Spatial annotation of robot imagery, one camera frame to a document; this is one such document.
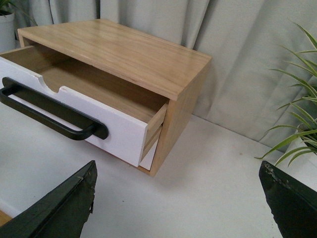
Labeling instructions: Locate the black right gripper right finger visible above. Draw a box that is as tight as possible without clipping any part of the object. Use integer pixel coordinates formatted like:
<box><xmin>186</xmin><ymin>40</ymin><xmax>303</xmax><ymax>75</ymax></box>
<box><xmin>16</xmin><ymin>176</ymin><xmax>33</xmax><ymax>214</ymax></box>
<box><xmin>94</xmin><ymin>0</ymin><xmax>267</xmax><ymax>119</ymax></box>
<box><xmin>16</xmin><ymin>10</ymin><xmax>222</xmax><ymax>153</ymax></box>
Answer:
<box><xmin>259</xmin><ymin>161</ymin><xmax>317</xmax><ymax>238</ymax></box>

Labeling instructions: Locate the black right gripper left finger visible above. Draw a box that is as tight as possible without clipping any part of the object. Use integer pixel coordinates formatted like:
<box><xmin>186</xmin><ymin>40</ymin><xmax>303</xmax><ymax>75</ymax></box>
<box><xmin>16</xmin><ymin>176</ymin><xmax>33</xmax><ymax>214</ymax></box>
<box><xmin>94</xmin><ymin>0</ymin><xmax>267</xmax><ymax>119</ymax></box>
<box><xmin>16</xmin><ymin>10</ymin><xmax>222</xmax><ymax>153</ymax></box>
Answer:
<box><xmin>0</xmin><ymin>160</ymin><xmax>97</xmax><ymax>238</ymax></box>

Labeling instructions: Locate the black drawer handle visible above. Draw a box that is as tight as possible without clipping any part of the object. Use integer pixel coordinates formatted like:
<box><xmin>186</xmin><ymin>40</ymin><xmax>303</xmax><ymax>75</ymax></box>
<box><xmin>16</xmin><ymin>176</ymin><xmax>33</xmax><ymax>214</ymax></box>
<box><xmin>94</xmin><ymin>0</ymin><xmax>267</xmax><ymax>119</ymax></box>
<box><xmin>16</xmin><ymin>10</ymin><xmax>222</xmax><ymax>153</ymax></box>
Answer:
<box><xmin>0</xmin><ymin>77</ymin><xmax>109</xmax><ymax>140</ymax></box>

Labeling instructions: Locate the white drawer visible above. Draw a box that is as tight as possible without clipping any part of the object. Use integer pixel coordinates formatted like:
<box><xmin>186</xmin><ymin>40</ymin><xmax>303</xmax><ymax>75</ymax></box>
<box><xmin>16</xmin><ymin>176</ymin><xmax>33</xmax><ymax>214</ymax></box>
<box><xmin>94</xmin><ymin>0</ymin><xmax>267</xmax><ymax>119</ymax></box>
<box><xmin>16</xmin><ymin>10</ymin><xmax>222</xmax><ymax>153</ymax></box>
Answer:
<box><xmin>0</xmin><ymin>45</ymin><xmax>167</xmax><ymax>167</ymax></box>
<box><xmin>139</xmin><ymin>126</ymin><xmax>162</xmax><ymax>170</ymax></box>

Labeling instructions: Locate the wooden two-drawer cabinet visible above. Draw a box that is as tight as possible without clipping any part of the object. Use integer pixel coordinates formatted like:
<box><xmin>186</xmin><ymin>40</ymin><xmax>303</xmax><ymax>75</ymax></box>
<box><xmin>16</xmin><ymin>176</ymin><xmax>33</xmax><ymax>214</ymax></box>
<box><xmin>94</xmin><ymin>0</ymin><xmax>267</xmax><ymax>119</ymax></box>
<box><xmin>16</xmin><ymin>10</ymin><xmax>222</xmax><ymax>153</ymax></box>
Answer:
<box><xmin>18</xmin><ymin>19</ymin><xmax>211</xmax><ymax>176</ymax></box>

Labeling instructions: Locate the white plant pot right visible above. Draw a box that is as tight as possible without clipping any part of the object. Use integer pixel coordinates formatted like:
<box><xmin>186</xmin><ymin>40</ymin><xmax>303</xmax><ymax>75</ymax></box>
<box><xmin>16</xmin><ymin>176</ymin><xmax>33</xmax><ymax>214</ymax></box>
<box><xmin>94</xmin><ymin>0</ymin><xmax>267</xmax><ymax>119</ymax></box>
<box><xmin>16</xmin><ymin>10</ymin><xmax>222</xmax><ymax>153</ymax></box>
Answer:
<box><xmin>294</xmin><ymin>136</ymin><xmax>317</xmax><ymax>155</ymax></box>

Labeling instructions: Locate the white plant pot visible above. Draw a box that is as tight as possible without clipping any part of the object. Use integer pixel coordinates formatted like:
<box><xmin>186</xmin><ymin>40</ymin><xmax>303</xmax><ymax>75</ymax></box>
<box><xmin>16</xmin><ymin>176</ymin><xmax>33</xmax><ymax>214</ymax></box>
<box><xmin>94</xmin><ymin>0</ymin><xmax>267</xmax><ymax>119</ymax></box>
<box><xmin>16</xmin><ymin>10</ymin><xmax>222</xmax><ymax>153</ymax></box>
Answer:
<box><xmin>294</xmin><ymin>136</ymin><xmax>317</xmax><ymax>155</ymax></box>
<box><xmin>0</xmin><ymin>11</ymin><xmax>15</xmax><ymax>52</ymax></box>

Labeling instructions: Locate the green spider plant right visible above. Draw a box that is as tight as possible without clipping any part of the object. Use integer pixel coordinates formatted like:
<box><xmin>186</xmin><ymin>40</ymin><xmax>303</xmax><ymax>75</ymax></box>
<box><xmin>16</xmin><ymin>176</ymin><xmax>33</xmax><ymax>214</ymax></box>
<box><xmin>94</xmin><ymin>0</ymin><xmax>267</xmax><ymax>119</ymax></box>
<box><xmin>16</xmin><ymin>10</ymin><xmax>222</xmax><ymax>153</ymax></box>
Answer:
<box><xmin>256</xmin><ymin>23</ymin><xmax>317</xmax><ymax>166</ymax></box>

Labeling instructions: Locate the green spider plant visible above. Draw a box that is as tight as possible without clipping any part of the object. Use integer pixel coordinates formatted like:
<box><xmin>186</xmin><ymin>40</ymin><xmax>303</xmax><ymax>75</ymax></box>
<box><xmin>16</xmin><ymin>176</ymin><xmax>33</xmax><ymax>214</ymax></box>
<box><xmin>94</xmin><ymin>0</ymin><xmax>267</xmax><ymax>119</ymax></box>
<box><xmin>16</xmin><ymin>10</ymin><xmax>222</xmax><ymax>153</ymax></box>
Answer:
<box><xmin>256</xmin><ymin>23</ymin><xmax>317</xmax><ymax>166</ymax></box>
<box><xmin>0</xmin><ymin>0</ymin><xmax>37</xmax><ymax>26</ymax></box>

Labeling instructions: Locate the grey curtain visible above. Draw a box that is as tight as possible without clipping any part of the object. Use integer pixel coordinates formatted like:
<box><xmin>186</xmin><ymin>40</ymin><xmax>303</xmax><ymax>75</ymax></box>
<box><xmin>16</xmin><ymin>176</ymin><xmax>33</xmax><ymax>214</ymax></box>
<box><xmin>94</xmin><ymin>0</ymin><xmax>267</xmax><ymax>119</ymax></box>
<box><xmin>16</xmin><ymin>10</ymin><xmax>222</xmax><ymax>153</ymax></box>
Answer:
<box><xmin>14</xmin><ymin>0</ymin><xmax>317</xmax><ymax>146</ymax></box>

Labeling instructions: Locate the white plant pot left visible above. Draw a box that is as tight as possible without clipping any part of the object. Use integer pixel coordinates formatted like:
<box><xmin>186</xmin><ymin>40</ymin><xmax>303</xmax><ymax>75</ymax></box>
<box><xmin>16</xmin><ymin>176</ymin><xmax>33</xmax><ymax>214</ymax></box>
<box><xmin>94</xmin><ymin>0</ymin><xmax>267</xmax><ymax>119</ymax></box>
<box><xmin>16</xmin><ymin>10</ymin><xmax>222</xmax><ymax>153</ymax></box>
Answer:
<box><xmin>0</xmin><ymin>11</ymin><xmax>15</xmax><ymax>52</ymax></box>

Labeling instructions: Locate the green spider plant left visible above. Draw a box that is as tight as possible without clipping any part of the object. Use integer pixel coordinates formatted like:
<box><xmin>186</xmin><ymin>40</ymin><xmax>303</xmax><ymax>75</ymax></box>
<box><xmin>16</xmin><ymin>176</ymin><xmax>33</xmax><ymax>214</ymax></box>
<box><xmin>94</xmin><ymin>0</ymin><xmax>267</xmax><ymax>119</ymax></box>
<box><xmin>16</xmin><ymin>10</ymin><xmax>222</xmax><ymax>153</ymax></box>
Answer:
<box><xmin>0</xmin><ymin>0</ymin><xmax>37</xmax><ymax>26</ymax></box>

